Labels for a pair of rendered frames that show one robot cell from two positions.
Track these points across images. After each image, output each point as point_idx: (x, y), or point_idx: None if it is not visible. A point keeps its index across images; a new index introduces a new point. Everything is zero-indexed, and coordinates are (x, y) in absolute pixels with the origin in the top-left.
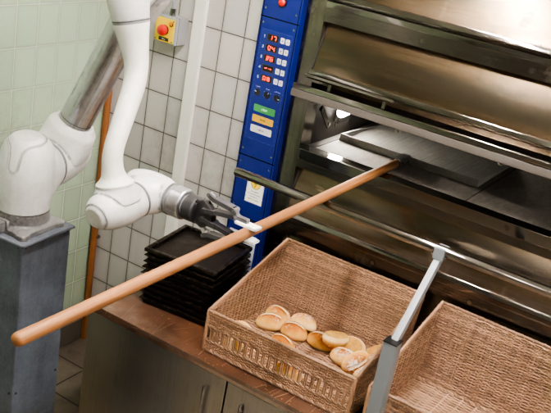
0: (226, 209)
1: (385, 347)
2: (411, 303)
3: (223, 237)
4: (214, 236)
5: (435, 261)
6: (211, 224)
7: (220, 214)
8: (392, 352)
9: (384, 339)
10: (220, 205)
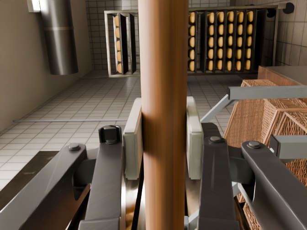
0: (66, 168)
1: (283, 140)
2: (234, 183)
3: (256, 181)
4: (294, 203)
5: (190, 218)
6: (212, 219)
7: (104, 192)
8: (283, 136)
9: (276, 144)
10: (36, 196)
